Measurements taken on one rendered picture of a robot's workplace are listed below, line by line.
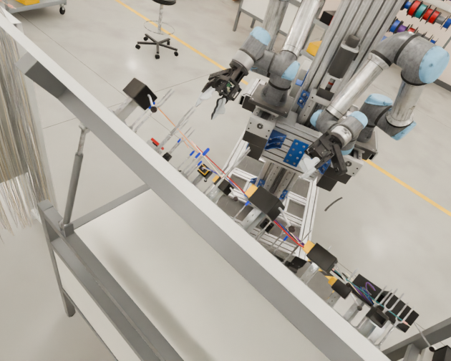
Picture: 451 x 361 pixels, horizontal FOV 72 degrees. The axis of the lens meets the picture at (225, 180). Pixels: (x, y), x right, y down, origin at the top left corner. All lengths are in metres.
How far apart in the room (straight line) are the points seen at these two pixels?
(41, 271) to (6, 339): 0.39
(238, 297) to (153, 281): 0.35
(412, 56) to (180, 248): 1.16
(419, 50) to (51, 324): 2.17
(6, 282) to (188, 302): 1.30
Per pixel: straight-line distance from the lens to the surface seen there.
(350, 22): 1.80
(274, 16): 1.58
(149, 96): 0.69
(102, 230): 1.42
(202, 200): 0.41
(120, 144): 0.66
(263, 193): 0.63
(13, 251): 2.39
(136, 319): 1.03
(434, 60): 1.36
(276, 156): 1.90
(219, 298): 1.32
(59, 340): 2.09
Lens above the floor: 1.97
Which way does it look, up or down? 44 degrees down
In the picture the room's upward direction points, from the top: 20 degrees clockwise
